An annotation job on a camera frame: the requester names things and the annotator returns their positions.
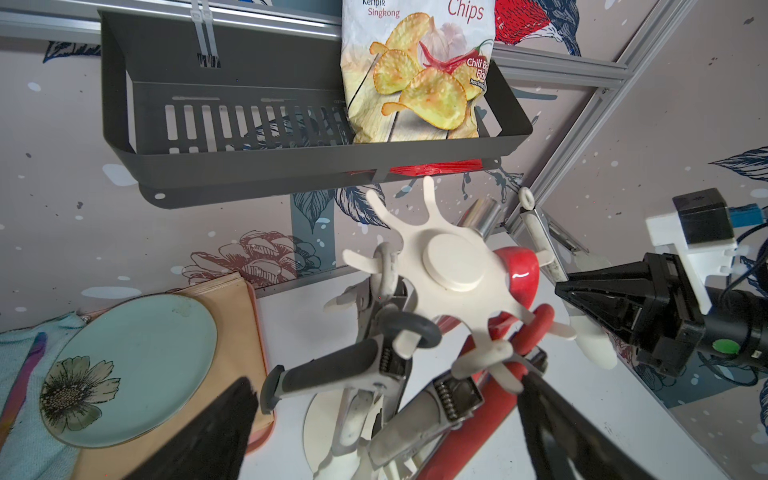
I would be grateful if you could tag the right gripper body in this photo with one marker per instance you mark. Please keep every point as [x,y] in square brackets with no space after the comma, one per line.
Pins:
[733,331]

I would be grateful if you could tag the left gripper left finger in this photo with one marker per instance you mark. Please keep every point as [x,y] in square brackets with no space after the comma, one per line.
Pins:
[212,445]

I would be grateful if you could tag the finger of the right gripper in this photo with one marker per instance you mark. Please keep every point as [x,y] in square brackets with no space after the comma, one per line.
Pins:
[640,324]
[634,290]

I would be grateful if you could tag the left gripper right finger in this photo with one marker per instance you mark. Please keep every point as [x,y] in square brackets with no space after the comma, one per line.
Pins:
[563,444]

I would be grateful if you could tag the red steel tongs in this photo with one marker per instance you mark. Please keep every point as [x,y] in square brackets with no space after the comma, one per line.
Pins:
[461,445]

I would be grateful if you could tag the black steel tongs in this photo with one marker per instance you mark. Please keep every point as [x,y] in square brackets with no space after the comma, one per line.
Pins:
[372,377]

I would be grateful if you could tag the cream utensil rack stand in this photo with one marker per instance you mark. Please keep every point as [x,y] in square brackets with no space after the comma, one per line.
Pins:
[449,271]

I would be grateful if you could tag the orange cutting board mat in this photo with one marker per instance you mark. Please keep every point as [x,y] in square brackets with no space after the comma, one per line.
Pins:
[239,352]

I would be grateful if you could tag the light green plate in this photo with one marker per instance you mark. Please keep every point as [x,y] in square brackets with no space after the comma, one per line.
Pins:
[128,371]

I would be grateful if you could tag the teal cloth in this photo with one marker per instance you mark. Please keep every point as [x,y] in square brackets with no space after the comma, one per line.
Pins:
[30,451]

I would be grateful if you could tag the Chuba cassava chips bag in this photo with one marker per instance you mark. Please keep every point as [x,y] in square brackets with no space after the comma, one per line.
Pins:
[415,70]

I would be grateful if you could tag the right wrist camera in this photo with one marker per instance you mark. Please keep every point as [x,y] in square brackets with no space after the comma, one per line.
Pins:
[700,228]

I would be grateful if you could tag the pink handled utensil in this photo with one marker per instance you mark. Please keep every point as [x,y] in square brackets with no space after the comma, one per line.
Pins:
[18,392]

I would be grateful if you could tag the dark wall basket shelf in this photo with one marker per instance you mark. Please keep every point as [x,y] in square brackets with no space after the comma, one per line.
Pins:
[271,120]

